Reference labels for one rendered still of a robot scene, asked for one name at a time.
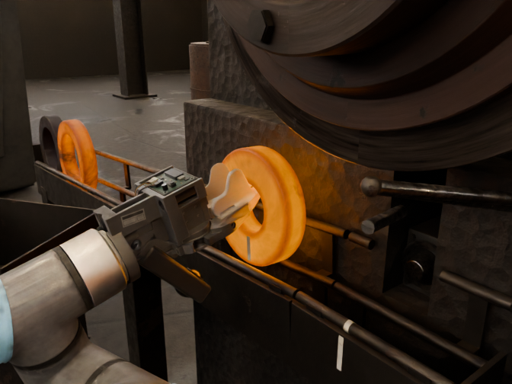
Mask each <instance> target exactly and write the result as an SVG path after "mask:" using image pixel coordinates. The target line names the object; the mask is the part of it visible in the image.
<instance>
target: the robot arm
mask: <svg viewBox="0 0 512 384"><path fill-rule="evenodd" d="M135 186H136V189H135V190H134V193H135V197H134V198H132V199H130V200H128V201H126V202H124V203H122V204H120V205H118V206H116V207H114V208H112V209H109V208H107V207H106V206H102V207H100V208H98V209H96V210H94V211H93V212H94V215H95V217H96V220H97V221H98V225H99V226H98V227H97V230H96V229H89V230H88V231H86V232H83V233H82V234H80V235H78V236H76V237H74V238H72V239H70V240H68V241H67V242H64V243H63V244H61V245H59V246H57V247H55V248H53V249H51V250H49V251H47V252H45V253H43V254H41V255H39V256H37V257H35V258H33V259H31V260H29V261H28V262H26V263H24V264H22V265H20V266H18V267H16V268H14V269H12V270H10V271H8V272H6V273H4V274H2V275H0V363H7V362H8V361H9V362H10V363H11V365H12V366H13V367H14V369H15V370H16V372H17V373H18V375H19V376H20V378H21V380H22V381H23V383H24V384H171V383H169V382H167V381H165V380H163V379H161V378H159V377H157V376H155V375H153V374H151V373H149V372H147V371H145V370H143V369H141V368H139V367H138V366H136V365H134V364H132V363H130V362H128V361H126V360H124V359H123V358H121V357H118V356H117V355H115V354H112V353H111V352H109V351H107V350H105V349H103V348H101V347H99V346H97V345H95V344H93V343H92V342H91V341H90V340H89V339H88V336H87V335H86V333H85V330H84V328H83V327H82V324H81V322H80V321H79V319H78V317H79V316H81V315H83V314H85V313H86V312H87V311H89V310H91V309H93V308H94V307H96V306H98V305H100V304H101V303H103V302H105V301H106V300H108V299H109V298H111V297H112V296H115V295H116V294H118V293H119V292H121V291H123V290H124V289H126V285H127V284H130V283H132V282H133V281H135V280H137V279H139V278H140V277H141V273H140V269H139V265H141V266H142V267H144V268H145V269H146V270H149V271H150V272H152V273H153V274H154V275H156V276H157V277H160V278H161V279H163V280H164V281H165V282H167V283H169V284H171V285H172V286H173V287H174V288H175V290H176V292H177V293H178V294H179V295H180V296H183V297H187V298H192V299H194V300H196V301H197V302H202V301H204V300H205V298H206V297H207V295H208V294H209V292H210V290H211V287H210V286H209V285H208V284H207V283H205V282H204V281H203V277H202V275H201V274H200V272H199V271H198V270H195V269H193V268H186V267H184V266H182V265H181V264H179V263H178V262H177V261H175V260H174V259H172V258H170V257H169V256H168V255H166V254H165V253H167V254H169V255H170V256H172V257H173V258H176V257H177V256H178V255H180V256H182V255H183V254H193V253H194V252H196V251H199V250H201V249H204V248H205V247H207V246H208V245H209V246H211V245H212V244H214V243H215V242H217V241H219V240H221V239H223V238H225V237H227V236H228V235H231V234H232V233H233V232H234V231H235V230H236V229H238V228H239V226H240V225H241V224H242V223H243V222H244V221H245V220H246V219H247V218H248V217H249V216H250V212H251V211H252V210H253V209H254V207H255V205H256V204H257V202H258V201H259V199H260V195H259V193H258V192H257V191H256V189H255V188H254V187H253V186H252V185H250V184H249V183H248V181H247V180H246V178H245V176H244V174H243V173H242V171H241V170H240V169H238V168H235V169H233V170H231V171H229V170H228V168H227V167H226V165H224V164H223V163H217V164H215V165H214V166H213V167H212V168H211V170H210V181H209V183H208V185H207V186H204V182H203V179H202V178H197V177H195V176H193V175H191V174H188V173H186V172H184V171H181V170H178V169H176V168H173V166H172V165H171V166H169V167H167V168H165V169H163V170H161V171H159V172H157V173H155V174H153V175H151V176H149V177H147V178H145V179H143V180H141V181H139V182H137V183H135ZM136 191H137V192H138V196H136ZM211 219H212V220H211ZM154 245H155V246H156V247H158V248H160V249H161V250H163V251H164V252H165V253H164V252H162V251H161V250H159V249H158V248H156V247H155V246H154Z"/></svg>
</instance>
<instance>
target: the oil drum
mask: <svg viewBox="0 0 512 384"><path fill-rule="evenodd" d="M189 56H190V90H191V100H197V99H205V98H210V59H209V41H206V42H197V43H190V45H189Z"/></svg>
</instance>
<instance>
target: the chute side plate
mask: <svg viewBox="0 0 512 384"><path fill-rule="evenodd" d="M34 170H35V175H36V180H37V188H38V193H39V194H41V190H40V186H41V187H43V188H44V189H45V190H46V192H47V197H48V200H50V201H51V202H53V203H54V204H56V205H62V206H73V207H81V208H87V209H93V210H96V209H98V208H100V207H102V206H106V207H107V208H109V209H112V208H114V207H115V206H114V205H112V204H110V203H108V202H106V201H104V200H102V199H101V198H99V197H96V196H95V195H93V194H90V193H89V192H87V191H86V190H83V189H81V188H80V187H77V186H76V185H74V184H72V183H70V182H68V181H66V180H64V179H62V178H60V177H59V176H57V175H55V174H53V173H51V172H49V171H47V170H46V169H44V168H41V167H40V166H38V165H34ZM154 246H155V245H154ZM155 247H156V246H155ZM156 248H158V247H156ZM158 249H159V250H161V249H160V248H158ZM161 251H162V252H164V251H163V250H161ZM164 253H165V252H164ZM165 254H166V255H168V256H169V257H170V258H172V259H174V260H175V261H177V262H178V263H179V264H181V265H182V266H184V267H186V268H193V269H195V270H198V271H199V272H200V274H201V275H202V277H203V281H204V282H205V283H207V284H208V285H209V286H210V287H211V290H210V292H209V294H208V295H207V297H206V298H205V300H204V301H202V302H199V304H201V305H202V306H204V307H205V308H207V309H209V310H210V311H211V312H212V313H214V314H215V315H217V316H219V317H220V318H221V319H223V320H224V321H225V322H227V323H229V324H230V325H231V326H233V327H234V328H236V329H237V330H239V331H240V332H241V333H243V334H245V335H246V336H247V337H249V338H250V339H252V340H253V341H255V342H256V343H258V344H259V345H261V346H262V347H263V348H265V349H266V350H268V351H270V352H271V353H272V354H273V355H275V356H276V357H278V358H280V359H281V360H282V361H283V362H285V363H287V364H288V365H290V366H291V367H292V368H293V369H295V370H296V371H297V372H298V373H300V374H301V375H302V376H304V377H305V378H307V380H308V381H310V382H311V383H312V384H425V383H423V382H422V381H420V380H419V379H417V378H415V377H414V376H412V375H411V374H409V373H408V372H406V371H405V370H403V369H402V368H400V367H399V366H396V365H395V364H394V363H392V362H391V361H389V360H387V359H386V358H385V357H382V356H381V355H379V354H378V353H377V352H375V351H373V350H371V349H370V348H368V347H367V346H365V345H364V344H361V343H360V342H359V341H357V340H356V339H354V338H352V337H351V336H350V335H348V334H346V333H344V332H343V331H342V330H340V329H338V328H336V327H335V326H333V325H332V324H330V323H329V322H327V321H325V320H324V319H323V318H320V317H318V316H317V315H316V314H314V313H313V312H310V311H309V310H308V309H307V308H305V307H303V306H301V305H300V304H299V303H297V302H293V301H292V300H291V299H290V298H288V297H286V296H284V295H283V294H280V293H278V292H277V291H275V290H272V289H271V288H269V287H268V286H265V285H264V284H262V283H259V282H257V281H256V280H254V279H252V278H250V277H248V276H246V275H244V274H243V273H241V272H239V271H237V270H235V269H233V268H231V267H229V266H228V265H226V264H224V263H222V262H220V261H218V260H216V259H214V258H212V257H210V256H209V255H207V254H204V253H203V252H201V251H196V252H194V253H193V254H183V255H182V256H180V255H178V256H177V257H176V258H173V257H172V256H170V255H169V254H167V253H165ZM339 335H340V336H341V337H343V338H344V343H343V354H342V365H341V371H340V370H339V369H337V360H338V338H339Z"/></svg>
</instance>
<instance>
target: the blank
mask: <svg viewBox="0 0 512 384"><path fill-rule="evenodd" d="M222 163H223V164H224V165H226V167H227V168H228V170H229V171H231V170H233V169H235V168H238V169H240V170H241V171H242V173H243V174H244V176H245V178H246V180H247V181H248V183H249V184H250V185H252V186H253V187H254V188H255V189H256V191H257V192H258V193H259V195H260V197H261V200H262V203H263V207H264V221H263V224H262V225H261V224H260V223H259V222H258V221H257V219H256V217H255V216H254V213H253V210H252V211H251V212H250V216H249V217H248V218H247V219H246V220H245V221H244V222H243V223H242V224H241V225H240V226H239V228H238V229H236V230H235V231H234V232H233V233H232V234H231V235H228V236H227V237H226V239H227V241H228V243H229V244H230V246H231V247H232V249H233V250H234V251H235V253H236V254H237V255H238V256H239V257H240V258H242V259H243V260H244V261H246V262H248V263H249V264H253V265H255V266H261V267H263V266H267V265H270V264H274V263H277V262H279V261H283V260H286V259H287V258H289V257H290V256H291V255H292V254H293V253H294V252H295V251H296V249H297V248H298V247H299V245H300V243H301V241H302V237H303V235H304V231H305V227H306V204H305V199H304V196H303V192H302V188H301V185H300V182H299V179H298V177H297V176H296V173H295V171H294V170H293V169H292V167H291V166H290V164H289V163H288V161H287V160H286V159H285V158H284V157H283V156H282V155H281V154H280V153H278V152H276V151H275V150H273V149H270V148H268V147H266V146H252V147H246V148H240V149H236V150H234V151H232V152H231V153H229V154H228V155H227V156H226V157H225V158H224V160H223V161H222Z"/></svg>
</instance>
